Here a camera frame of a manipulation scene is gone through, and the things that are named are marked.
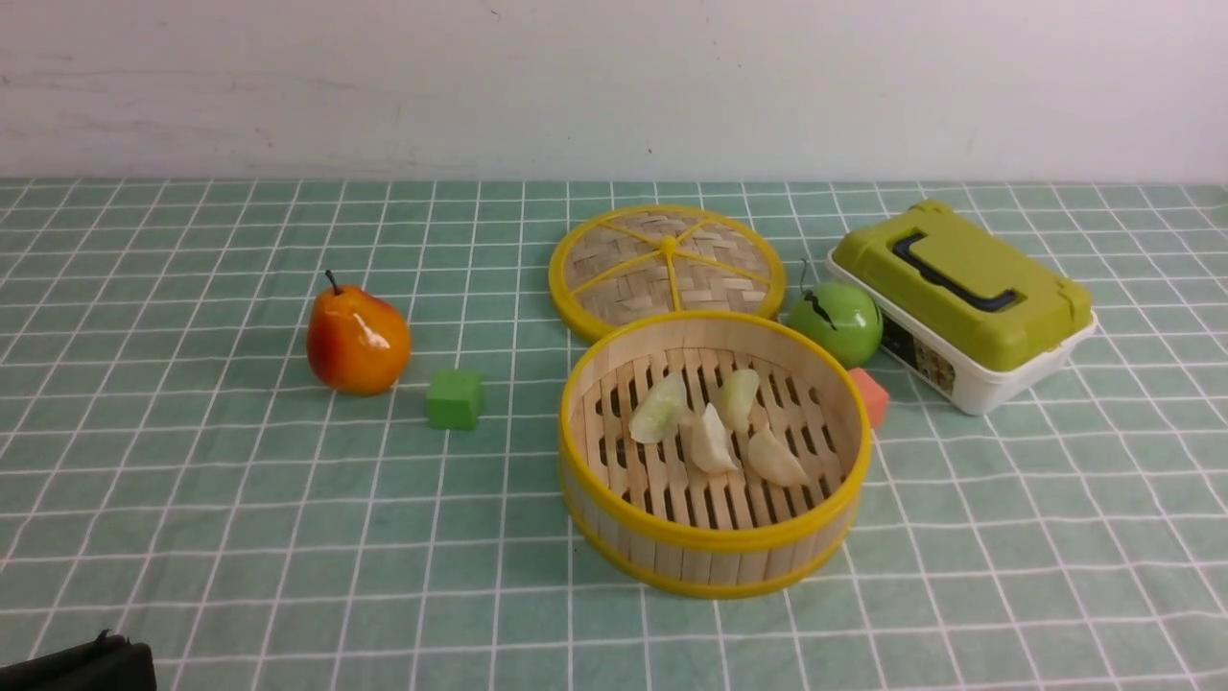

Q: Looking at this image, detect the pale green dumpling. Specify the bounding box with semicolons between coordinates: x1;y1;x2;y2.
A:
715;368;760;434

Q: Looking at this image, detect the green lid lunch box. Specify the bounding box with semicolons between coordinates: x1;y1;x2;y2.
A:
826;200;1099;416

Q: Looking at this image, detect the bamboo steamer tray yellow rim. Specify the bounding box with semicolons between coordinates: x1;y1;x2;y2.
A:
558;311;872;599

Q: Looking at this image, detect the orange cube block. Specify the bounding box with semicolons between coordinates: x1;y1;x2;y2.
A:
849;368;890;430

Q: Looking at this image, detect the woven bamboo steamer lid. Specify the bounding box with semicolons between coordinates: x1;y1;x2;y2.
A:
546;204;787;342

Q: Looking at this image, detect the green cube block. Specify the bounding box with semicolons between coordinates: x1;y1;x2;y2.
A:
426;369;485;430

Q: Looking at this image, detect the orange red pear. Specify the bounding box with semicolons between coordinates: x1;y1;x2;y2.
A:
305;270;413;396

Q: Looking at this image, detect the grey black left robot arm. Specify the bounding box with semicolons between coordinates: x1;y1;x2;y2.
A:
1;630;158;690

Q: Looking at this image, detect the green apple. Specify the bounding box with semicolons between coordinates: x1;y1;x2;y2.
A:
785;261;885;369

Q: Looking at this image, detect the cream dumpling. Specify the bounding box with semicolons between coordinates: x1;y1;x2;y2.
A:
745;428;810;488
688;403;740;475

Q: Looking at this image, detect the green checkered tablecloth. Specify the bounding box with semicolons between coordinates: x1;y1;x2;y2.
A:
1;179;1227;690

